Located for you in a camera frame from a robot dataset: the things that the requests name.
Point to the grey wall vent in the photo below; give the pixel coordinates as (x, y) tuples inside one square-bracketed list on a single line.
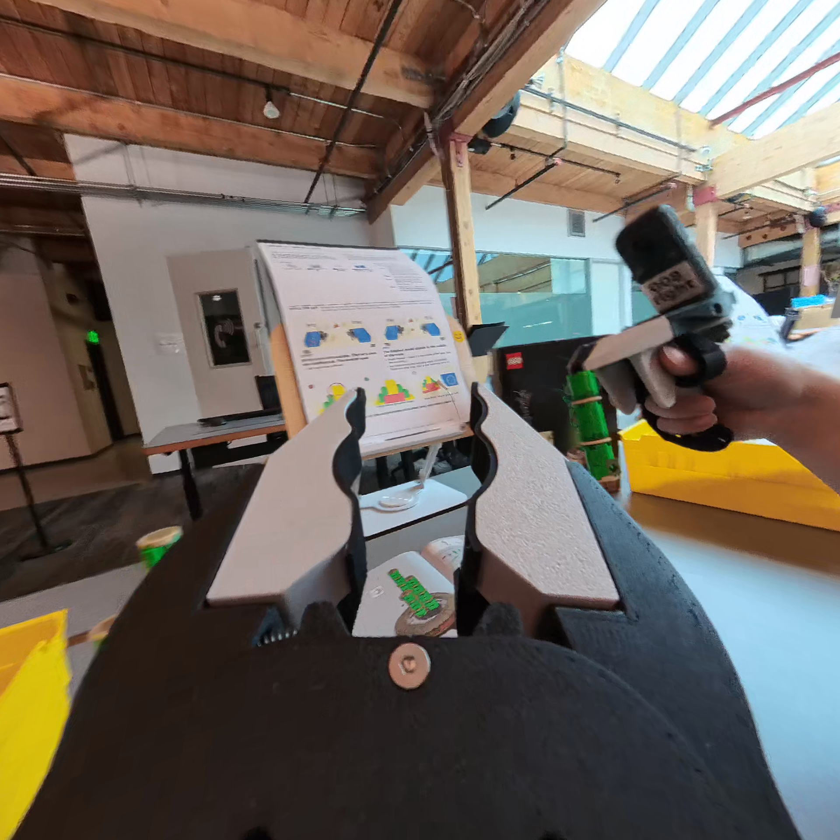
[(577, 223)]

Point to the person's right hand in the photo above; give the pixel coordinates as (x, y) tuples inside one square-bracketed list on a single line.
[(754, 400)]

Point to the person's grey printed shirt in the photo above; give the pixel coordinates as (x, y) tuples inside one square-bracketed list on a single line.
[(787, 328)]

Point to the black pendant speaker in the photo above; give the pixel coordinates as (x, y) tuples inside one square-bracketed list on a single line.
[(817, 218), (502, 118)]

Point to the white track spotlight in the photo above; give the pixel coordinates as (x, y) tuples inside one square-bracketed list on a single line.
[(271, 108)]

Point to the small framed sign on pole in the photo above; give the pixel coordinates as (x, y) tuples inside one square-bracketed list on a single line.
[(8, 410)]

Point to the white instruction booklet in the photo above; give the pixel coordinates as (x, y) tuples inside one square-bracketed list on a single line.
[(377, 590)]

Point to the white phone booth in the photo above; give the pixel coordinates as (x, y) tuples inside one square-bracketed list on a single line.
[(197, 367)]

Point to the red ceiling pipe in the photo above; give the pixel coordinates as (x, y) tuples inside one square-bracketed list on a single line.
[(774, 89)]

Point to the grey table with black legs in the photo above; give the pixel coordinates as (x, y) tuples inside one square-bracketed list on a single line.
[(216, 430)]

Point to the black toy set box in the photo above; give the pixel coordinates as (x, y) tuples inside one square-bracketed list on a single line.
[(531, 380)]

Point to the wooden support post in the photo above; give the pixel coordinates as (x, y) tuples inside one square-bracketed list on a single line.
[(464, 262), (706, 236), (810, 262)]

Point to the black folded card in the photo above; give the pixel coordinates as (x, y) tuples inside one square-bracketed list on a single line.
[(489, 338)]

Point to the printed instruction sheet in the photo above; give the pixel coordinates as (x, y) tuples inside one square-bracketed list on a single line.
[(367, 308)]

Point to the yellow plastic bin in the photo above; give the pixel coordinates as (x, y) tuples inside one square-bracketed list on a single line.
[(722, 479), (33, 722)]

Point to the grey desk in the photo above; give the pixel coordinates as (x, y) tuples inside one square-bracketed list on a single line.
[(754, 623)]

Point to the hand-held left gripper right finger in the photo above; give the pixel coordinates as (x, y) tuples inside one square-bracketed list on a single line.
[(544, 525)]

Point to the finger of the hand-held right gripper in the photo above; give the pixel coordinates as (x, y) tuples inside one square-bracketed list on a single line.
[(618, 387), (623, 348)]

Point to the long green toy bamboo stalk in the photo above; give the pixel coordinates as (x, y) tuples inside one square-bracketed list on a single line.
[(157, 548)]

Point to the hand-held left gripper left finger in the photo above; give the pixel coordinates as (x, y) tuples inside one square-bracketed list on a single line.
[(282, 525)]

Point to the person's right forearm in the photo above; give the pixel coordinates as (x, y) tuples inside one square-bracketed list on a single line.
[(817, 426)]

